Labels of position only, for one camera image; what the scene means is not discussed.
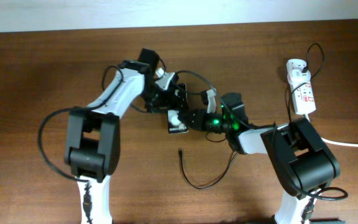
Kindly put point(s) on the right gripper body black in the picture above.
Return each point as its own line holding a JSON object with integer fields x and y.
{"x": 209, "y": 122}

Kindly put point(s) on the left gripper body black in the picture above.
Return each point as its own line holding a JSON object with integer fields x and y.
{"x": 157, "y": 97}

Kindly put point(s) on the black Galaxy flip phone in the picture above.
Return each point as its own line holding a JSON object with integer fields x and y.
{"x": 175, "y": 126}

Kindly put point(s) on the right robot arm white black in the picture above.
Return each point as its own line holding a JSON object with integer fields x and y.
{"x": 303, "y": 163}

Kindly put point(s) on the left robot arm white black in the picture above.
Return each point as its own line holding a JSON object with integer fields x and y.
{"x": 93, "y": 143}

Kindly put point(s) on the white USB charger adapter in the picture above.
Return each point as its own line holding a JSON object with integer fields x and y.
{"x": 296, "y": 71}

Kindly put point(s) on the white power strip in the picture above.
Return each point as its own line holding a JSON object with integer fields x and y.
{"x": 302, "y": 97}

